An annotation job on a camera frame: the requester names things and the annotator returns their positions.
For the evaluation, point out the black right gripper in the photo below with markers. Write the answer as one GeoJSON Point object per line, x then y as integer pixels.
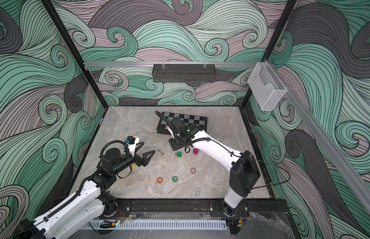
{"type": "Point", "coordinates": [175, 143]}

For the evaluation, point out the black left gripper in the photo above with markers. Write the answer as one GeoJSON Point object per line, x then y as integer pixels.
{"type": "Point", "coordinates": [139, 159]}

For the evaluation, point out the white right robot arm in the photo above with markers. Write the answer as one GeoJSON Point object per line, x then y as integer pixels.
{"type": "Point", "coordinates": [242, 166]}

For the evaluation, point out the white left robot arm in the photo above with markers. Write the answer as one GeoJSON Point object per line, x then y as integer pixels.
{"type": "Point", "coordinates": [92, 199]}

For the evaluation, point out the black white chessboard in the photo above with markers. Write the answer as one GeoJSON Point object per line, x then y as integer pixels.
{"type": "Point", "coordinates": [200, 121]}

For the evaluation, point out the white ventilated front strip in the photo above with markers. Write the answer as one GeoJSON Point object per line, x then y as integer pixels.
{"type": "Point", "coordinates": [214, 225]}

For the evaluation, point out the black wall shelf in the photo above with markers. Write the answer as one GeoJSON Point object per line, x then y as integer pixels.
{"type": "Point", "coordinates": [184, 73]}

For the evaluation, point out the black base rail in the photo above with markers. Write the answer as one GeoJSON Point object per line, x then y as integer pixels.
{"type": "Point", "coordinates": [214, 207]}

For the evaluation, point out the clear plastic wall bin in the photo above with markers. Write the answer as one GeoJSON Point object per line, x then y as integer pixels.
{"type": "Point", "coordinates": [266, 85]}

